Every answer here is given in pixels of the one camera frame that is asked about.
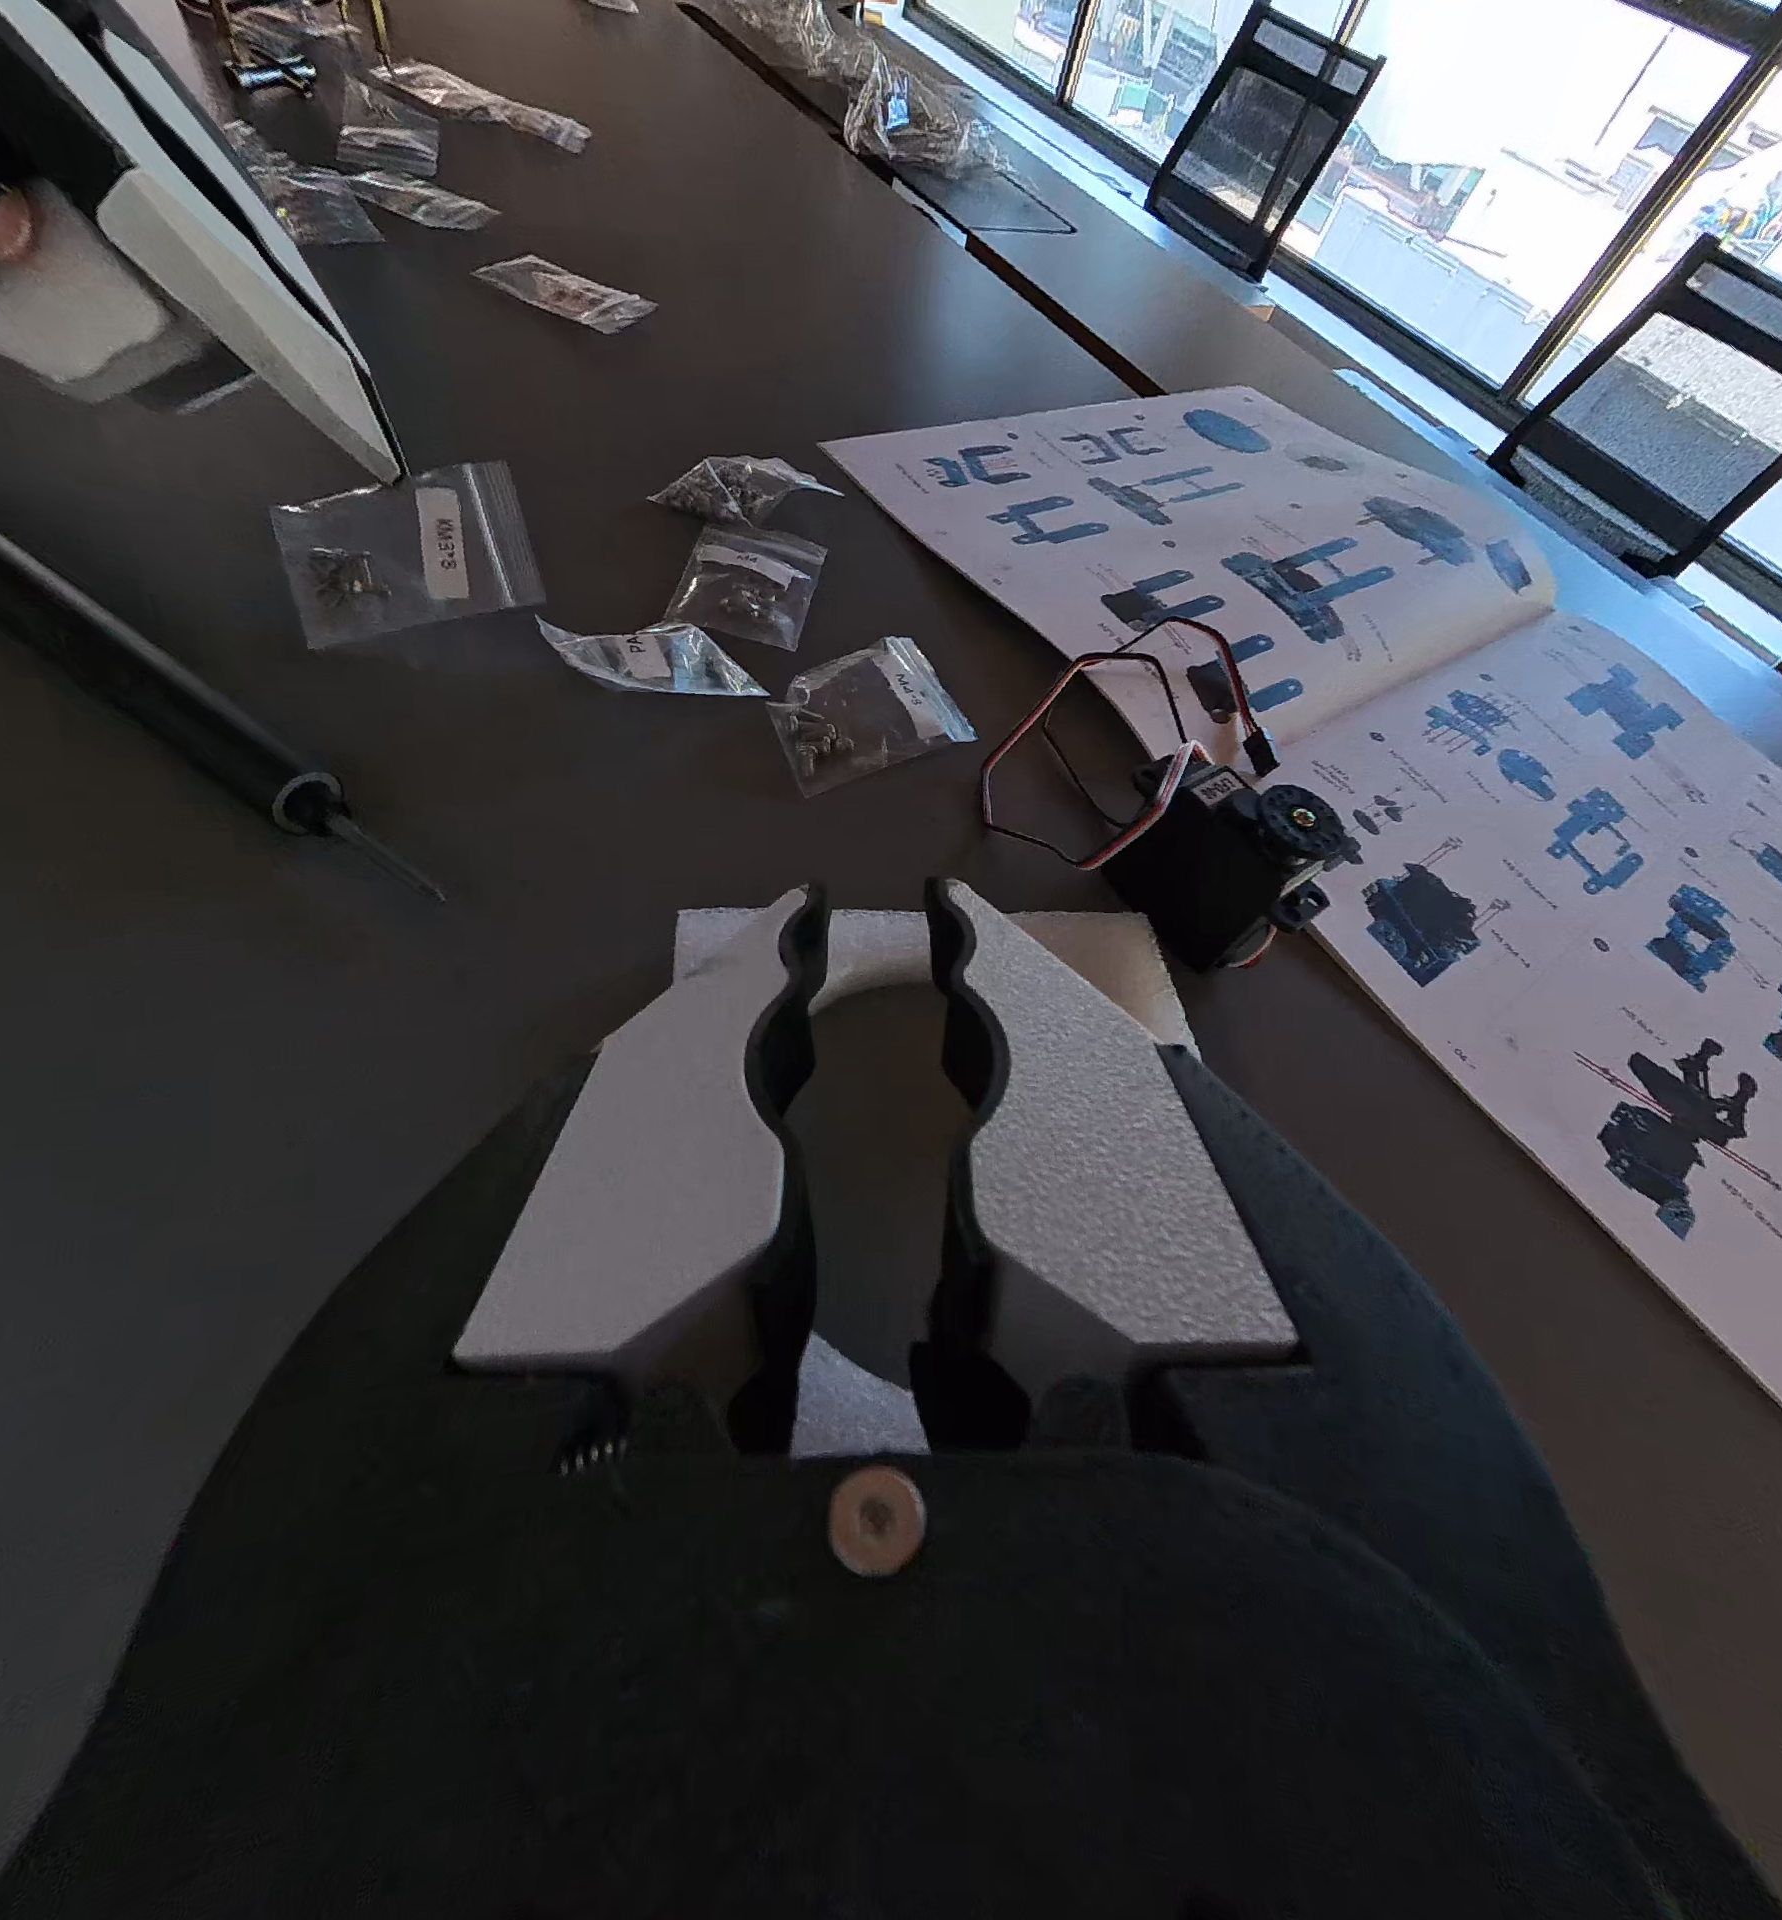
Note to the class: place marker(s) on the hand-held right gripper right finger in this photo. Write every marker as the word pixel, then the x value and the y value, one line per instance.
pixel 1116 1200

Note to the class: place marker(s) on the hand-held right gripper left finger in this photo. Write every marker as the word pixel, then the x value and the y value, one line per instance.
pixel 638 1200

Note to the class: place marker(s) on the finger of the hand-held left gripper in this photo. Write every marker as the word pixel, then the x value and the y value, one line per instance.
pixel 207 143
pixel 247 314

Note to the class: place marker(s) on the black screwdriver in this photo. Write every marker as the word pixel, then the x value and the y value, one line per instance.
pixel 125 677

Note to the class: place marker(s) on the dark desk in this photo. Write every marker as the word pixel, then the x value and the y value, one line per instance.
pixel 530 931

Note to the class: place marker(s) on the silver cross wrench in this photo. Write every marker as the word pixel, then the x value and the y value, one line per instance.
pixel 274 69

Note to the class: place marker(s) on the white foam cutout piece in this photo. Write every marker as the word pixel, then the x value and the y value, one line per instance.
pixel 1116 959

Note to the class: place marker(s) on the small clear screw bag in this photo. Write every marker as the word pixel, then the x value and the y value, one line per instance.
pixel 869 714
pixel 741 488
pixel 411 556
pixel 748 586
pixel 652 659

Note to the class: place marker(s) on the open instruction manual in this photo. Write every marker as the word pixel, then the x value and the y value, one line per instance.
pixel 1431 901

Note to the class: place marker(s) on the crumpled clear plastic wrap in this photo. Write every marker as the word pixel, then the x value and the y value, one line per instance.
pixel 906 106

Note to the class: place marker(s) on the large window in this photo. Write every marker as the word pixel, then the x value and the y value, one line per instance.
pixel 1521 164

